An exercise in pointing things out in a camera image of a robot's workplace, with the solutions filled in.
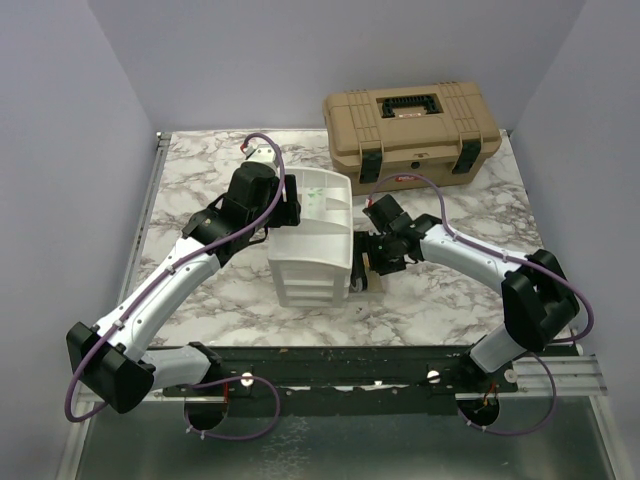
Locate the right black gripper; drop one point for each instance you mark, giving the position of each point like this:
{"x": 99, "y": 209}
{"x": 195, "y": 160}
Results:
{"x": 363, "y": 242}

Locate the round compact with lid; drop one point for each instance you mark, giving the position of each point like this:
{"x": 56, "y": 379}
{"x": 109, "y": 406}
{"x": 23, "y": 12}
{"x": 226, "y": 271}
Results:
{"x": 358, "y": 278}

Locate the tan plastic toolbox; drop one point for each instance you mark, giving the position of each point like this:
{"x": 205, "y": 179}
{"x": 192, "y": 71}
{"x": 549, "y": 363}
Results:
{"x": 444, "y": 132}

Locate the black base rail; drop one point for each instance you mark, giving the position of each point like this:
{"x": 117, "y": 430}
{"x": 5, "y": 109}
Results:
{"x": 344, "y": 381}

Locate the gold cap foundation bottle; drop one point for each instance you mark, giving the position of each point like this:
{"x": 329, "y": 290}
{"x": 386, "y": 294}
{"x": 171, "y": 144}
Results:
{"x": 373, "y": 279}

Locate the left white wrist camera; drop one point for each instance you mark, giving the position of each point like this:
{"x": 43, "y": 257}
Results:
{"x": 263, "y": 154}

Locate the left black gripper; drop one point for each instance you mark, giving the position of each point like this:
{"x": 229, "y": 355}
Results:
{"x": 290, "y": 211}

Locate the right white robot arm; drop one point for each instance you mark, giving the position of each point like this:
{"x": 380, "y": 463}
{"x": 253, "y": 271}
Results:
{"x": 537, "y": 302}

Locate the white plastic drawer organizer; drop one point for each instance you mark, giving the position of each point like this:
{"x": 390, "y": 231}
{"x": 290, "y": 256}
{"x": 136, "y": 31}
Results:
{"x": 311, "y": 263}

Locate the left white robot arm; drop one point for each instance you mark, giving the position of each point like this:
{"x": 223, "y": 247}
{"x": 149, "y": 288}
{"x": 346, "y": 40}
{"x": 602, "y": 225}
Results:
{"x": 112, "y": 358}

